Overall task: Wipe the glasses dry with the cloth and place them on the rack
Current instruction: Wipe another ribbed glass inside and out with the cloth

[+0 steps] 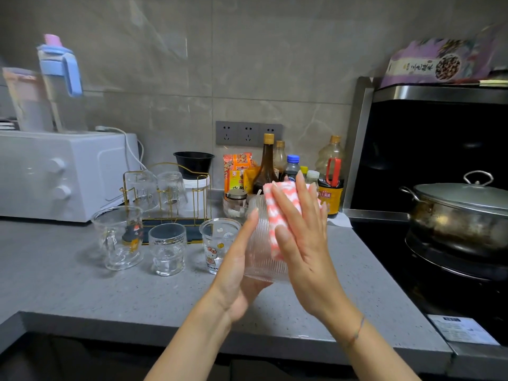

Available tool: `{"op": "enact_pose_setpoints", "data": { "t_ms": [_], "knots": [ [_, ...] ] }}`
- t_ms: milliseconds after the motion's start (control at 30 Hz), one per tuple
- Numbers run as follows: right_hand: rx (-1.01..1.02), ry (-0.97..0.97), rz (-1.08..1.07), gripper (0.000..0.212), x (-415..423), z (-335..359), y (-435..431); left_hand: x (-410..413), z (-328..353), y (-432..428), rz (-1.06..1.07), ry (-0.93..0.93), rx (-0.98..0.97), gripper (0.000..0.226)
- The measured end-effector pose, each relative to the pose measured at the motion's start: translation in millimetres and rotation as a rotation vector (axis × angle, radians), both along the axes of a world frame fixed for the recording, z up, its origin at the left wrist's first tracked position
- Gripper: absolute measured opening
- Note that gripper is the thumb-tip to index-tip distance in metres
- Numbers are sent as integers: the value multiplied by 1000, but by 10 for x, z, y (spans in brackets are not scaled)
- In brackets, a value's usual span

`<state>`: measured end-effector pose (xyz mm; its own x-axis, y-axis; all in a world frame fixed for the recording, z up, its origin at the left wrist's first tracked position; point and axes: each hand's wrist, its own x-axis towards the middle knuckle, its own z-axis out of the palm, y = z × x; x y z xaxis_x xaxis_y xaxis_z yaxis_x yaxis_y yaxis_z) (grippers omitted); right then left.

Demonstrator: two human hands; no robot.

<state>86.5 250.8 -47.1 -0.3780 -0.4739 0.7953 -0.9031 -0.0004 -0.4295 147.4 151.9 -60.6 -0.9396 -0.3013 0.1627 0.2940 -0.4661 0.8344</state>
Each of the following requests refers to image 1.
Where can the person's left hand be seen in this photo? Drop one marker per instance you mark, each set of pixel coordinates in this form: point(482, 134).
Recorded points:
point(234, 289)

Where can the person's right hand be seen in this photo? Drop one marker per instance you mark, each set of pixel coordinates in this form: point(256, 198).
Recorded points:
point(313, 273)

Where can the small ribbed clear glass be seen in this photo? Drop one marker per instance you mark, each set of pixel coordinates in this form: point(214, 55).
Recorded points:
point(262, 257)

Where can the cartoon cat print glass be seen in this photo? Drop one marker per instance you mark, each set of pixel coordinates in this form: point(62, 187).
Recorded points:
point(216, 246)

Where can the pink striped cloth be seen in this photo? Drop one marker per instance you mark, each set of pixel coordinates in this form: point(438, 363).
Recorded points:
point(278, 210)

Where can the short textured glass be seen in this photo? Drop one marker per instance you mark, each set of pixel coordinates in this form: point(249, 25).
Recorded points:
point(167, 251)

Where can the embossed ribbed clear glass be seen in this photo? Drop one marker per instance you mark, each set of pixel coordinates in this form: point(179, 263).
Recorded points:
point(171, 190)

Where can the penguin print glass mug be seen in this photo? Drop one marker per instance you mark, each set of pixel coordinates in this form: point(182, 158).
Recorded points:
point(117, 242)

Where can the tall ribbed clear glass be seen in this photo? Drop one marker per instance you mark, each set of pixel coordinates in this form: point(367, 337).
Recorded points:
point(141, 190)

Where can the person's left forearm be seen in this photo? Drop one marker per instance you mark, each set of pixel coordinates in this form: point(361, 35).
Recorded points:
point(186, 349)

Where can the white paper towel sheet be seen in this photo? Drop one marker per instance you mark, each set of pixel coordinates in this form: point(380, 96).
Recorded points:
point(339, 220)

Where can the clear round condiment tray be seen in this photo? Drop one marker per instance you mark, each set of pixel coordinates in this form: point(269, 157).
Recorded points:
point(234, 210)

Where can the glass spice jar steel lid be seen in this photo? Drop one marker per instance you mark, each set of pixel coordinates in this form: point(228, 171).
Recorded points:
point(237, 194)

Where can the yellow liquid bottle white cap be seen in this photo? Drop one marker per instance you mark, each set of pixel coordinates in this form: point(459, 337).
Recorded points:
point(312, 176)

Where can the small bottle yellow cap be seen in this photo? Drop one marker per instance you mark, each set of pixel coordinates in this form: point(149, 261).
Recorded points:
point(303, 169)

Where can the dark bottle blue cap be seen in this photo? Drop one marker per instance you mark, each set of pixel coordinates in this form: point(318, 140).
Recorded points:
point(292, 170)

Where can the dark brown glass bottle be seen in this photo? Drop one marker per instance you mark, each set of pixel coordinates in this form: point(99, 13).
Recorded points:
point(266, 174)

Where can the yellow seasoning pouch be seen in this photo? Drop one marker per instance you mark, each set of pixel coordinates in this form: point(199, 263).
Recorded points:
point(251, 178)

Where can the orange seasoning packet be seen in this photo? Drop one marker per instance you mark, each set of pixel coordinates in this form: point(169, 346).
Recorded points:
point(237, 172)

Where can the clear bottle brown cap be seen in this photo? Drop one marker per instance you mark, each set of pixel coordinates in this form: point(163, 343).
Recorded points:
point(279, 156)

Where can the black plastic bowl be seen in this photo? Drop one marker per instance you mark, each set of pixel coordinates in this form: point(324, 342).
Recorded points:
point(193, 162)

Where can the stainless steel pot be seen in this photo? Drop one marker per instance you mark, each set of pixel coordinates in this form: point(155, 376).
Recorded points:
point(456, 226)

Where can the white label sticker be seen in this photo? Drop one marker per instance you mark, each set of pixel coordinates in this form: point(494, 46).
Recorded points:
point(462, 330)

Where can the steel pot lid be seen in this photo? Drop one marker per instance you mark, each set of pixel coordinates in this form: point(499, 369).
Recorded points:
point(464, 196)

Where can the white microwave oven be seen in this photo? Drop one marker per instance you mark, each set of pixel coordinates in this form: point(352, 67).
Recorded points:
point(63, 174)

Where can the purple food packet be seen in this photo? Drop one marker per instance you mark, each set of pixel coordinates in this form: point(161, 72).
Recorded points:
point(420, 65)

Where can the clear jug blue lid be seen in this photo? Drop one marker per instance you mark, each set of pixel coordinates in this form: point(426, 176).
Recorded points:
point(61, 103)

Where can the pale yellow flat pack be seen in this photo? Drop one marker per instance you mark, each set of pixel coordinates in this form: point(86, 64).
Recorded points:
point(494, 83)

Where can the clear container pink lid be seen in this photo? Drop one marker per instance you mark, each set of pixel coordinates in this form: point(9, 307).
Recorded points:
point(25, 105)

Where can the stack of flat coasters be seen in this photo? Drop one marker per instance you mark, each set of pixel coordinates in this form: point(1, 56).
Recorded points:
point(8, 124)

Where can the grey wall socket panel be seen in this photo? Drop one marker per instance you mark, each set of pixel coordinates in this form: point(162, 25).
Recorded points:
point(249, 133)

